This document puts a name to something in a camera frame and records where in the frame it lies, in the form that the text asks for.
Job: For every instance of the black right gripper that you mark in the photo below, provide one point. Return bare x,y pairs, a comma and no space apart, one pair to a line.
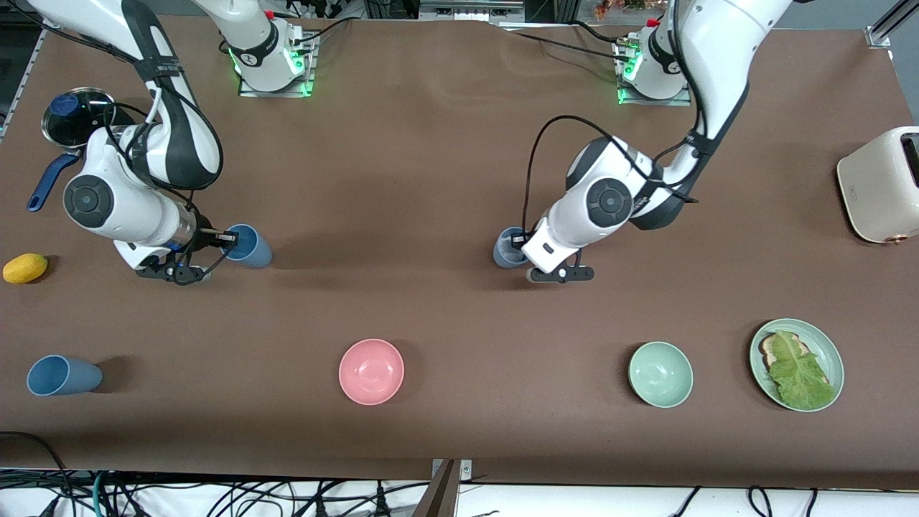
204,235

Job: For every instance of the blue plastic cup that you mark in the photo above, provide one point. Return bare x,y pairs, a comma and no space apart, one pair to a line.
253,251
502,255
72,377

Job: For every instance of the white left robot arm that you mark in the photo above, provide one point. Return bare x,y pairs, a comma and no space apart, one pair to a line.
707,57

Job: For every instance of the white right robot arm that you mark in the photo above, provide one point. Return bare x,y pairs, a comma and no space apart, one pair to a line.
143,215

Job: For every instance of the brown table cover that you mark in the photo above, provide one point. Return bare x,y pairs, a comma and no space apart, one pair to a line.
459,179

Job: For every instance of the glass lid with blue knob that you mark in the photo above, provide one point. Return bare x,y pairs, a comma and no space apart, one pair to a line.
75,129

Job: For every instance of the green bowl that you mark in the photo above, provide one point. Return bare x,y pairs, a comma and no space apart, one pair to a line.
660,375

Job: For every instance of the pink bowl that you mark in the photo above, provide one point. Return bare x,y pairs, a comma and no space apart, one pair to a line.
371,372

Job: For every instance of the yellow lemon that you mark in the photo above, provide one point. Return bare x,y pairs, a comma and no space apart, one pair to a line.
25,268

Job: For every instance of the toast slice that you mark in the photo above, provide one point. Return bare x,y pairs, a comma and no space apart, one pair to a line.
768,352

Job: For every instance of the green lettuce leaf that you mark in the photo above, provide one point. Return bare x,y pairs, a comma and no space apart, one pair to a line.
800,377

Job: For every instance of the green plate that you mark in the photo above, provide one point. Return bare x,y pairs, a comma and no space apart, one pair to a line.
826,352

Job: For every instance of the cream toaster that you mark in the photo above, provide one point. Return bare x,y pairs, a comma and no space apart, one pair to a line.
879,194

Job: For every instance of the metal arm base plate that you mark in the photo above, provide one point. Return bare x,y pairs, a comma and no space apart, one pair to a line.
276,93
653,102

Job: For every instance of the small metal bracket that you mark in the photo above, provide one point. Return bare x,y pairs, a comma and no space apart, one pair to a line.
467,470

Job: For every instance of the metal frame bar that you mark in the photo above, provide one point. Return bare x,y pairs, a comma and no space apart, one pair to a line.
470,11

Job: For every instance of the aluminium frame rail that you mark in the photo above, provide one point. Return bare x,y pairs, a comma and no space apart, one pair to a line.
890,25
18,79

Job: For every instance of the brown post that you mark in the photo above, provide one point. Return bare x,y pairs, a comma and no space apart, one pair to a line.
439,499

